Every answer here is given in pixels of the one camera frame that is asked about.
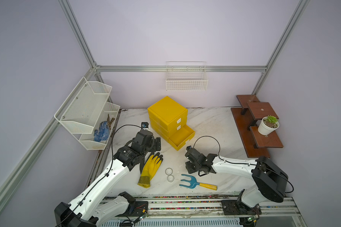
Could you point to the yellow drawer cabinet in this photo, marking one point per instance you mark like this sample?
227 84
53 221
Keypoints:
162 112

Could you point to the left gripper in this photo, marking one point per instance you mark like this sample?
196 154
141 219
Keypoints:
153 147

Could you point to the yellow black work glove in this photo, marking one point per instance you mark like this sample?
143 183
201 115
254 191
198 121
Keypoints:
151 167

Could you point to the white mesh two-tier rack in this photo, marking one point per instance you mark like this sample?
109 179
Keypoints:
85 109

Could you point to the yellow top drawer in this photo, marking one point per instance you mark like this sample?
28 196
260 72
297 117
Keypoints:
179 119

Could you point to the white wire wall basket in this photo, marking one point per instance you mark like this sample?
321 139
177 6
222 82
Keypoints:
186 81

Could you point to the blue item in rack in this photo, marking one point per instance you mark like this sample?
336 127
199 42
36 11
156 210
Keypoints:
102 134

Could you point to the clear tape roll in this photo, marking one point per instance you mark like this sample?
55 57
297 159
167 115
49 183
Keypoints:
168 171
170 178

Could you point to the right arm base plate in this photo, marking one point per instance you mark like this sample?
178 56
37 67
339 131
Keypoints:
234 207

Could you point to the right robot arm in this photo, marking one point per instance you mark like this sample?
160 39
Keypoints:
270 182

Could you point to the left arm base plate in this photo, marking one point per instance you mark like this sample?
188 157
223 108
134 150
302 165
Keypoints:
136 209

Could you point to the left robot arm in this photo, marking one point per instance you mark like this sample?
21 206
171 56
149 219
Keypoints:
86 209

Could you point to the blue garden fork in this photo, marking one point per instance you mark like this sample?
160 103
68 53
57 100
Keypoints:
193 183

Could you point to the yellow bottom drawer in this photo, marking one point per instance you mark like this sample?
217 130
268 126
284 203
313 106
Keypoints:
181 137

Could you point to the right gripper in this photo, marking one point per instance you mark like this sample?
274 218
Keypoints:
189 165

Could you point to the aluminium frame rail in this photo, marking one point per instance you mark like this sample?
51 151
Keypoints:
181 68

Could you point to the white potted succulent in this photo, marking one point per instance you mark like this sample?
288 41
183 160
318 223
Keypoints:
268 125

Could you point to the brown wooden step shelf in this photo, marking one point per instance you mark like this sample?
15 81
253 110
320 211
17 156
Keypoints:
256 136

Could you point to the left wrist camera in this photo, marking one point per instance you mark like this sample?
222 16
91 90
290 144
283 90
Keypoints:
145 125

